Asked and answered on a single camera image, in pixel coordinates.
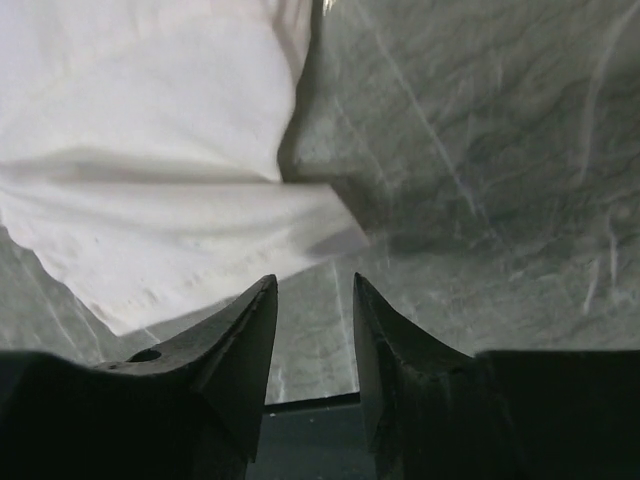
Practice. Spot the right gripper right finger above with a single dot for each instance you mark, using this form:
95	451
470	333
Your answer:
432	412

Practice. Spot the white t shirt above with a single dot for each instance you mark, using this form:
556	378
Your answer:
139	151

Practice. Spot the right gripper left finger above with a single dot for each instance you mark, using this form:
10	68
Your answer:
187	408

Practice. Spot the black base bar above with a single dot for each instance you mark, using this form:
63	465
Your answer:
313	439

